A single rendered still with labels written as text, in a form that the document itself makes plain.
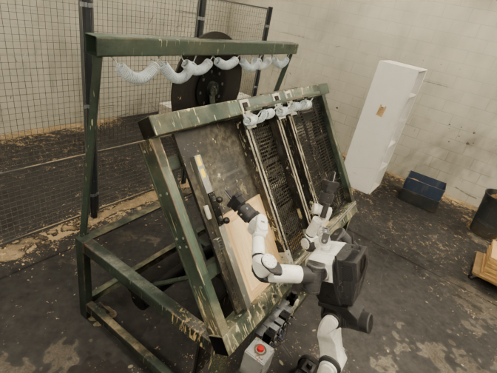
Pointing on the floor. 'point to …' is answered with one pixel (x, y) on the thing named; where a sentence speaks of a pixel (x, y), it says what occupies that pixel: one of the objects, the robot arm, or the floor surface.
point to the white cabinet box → (381, 123)
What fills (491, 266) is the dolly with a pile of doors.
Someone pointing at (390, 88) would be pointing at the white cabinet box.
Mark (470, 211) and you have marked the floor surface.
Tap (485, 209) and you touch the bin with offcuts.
